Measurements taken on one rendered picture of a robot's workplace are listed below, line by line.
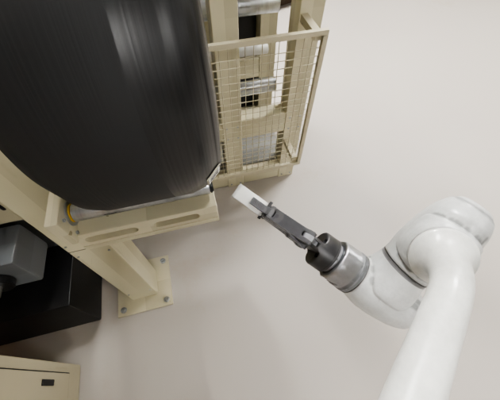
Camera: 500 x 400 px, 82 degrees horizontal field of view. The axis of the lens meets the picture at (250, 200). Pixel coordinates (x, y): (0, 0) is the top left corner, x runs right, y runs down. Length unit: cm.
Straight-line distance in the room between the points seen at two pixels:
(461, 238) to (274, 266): 116
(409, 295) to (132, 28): 60
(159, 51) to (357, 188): 170
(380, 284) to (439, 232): 14
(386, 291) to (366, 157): 161
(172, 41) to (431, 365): 47
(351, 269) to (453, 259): 17
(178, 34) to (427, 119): 238
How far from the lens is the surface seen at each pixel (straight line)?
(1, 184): 84
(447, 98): 294
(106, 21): 38
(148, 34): 38
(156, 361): 156
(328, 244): 58
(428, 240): 55
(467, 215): 58
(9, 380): 129
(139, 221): 77
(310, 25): 120
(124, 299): 165
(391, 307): 64
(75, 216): 79
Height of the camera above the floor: 149
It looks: 57 degrees down
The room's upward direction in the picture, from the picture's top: straight up
